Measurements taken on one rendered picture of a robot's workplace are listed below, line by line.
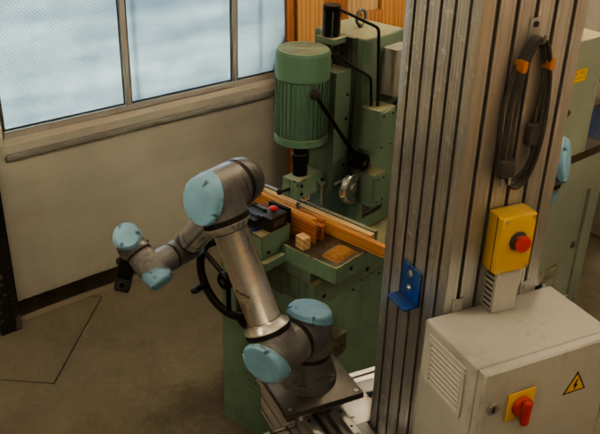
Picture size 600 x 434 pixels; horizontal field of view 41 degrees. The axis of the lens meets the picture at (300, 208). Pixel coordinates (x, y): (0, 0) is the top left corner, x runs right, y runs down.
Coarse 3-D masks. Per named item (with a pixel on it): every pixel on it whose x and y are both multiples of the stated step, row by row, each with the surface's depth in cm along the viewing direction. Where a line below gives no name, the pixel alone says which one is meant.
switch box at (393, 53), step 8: (384, 48) 263; (392, 48) 261; (400, 48) 261; (384, 56) 264; (392, 56) 262; (400, 56) 262; (384, 64) 265; (392, 64) 263; (400, 64) 263; (384, 72) 266; (392, 72) 264; (384, 80) 267; (392, 80) 265; (384, 88) 268; (392, 88) 266
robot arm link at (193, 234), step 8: (240, 160) 192; (248, 160) 193; (248, 168) 191; (256, 168) 192; (256, 176) 191; (256, 184) 191; (256, 192) 192; (192, 224) 214; (184, 232) 217; (192, 232) 214; (200, 232) 212; (176, 240) 221; (184, 240) 217; (192, 240) 216; (200, 240) 215; (208, 240) 216; (176, 248) 219; (184, 248) 219; (192, 248) 218; (200, 248) 219; (184, 256) 220; (192, 256) 222
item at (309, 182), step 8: (312, 168) 275; (288, 176) 268; (296, 176) 268; (304, 176) 269; (312, 176) 270; (320, 176) 273; (288, 184) 267; (296, 184) 265; (304, 184) 268; (312, 184) 271; (288, 192) 269; (296, 192) 266; (304, 192) 269; (312, 192) 273; (296, 200) 268
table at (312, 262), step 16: (288, 240) 264; (320, 240) 264; (336, 240) 265; (272, 256) 260; (288, 256) 262; (304, 256) 256; (320, 256) 255; (352, 256) 255; (368, 256) 261; (320, 272) 254; (336, 272) 249; (352, 272) 257
